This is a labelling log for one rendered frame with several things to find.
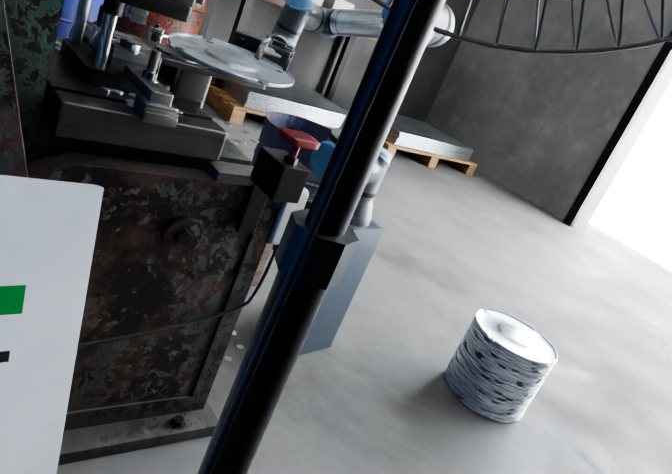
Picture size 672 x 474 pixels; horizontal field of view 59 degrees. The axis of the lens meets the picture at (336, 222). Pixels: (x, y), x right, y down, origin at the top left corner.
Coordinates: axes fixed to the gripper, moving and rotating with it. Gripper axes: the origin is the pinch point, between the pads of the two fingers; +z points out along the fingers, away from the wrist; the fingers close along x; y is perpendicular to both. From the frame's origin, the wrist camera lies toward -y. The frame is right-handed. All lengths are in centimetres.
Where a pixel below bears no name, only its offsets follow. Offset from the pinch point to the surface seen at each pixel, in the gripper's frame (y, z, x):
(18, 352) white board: -14, 69, 45
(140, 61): -15.9, 34.6, 1.1
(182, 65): -9.6, 29.0, 0.3
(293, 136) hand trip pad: 15.9, 44.7, 0.4
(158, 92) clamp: -7.7, 48.4, 0.8
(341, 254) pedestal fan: 23, 108, -13
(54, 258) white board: -13, 63, 29
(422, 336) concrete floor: 87, -42, 84
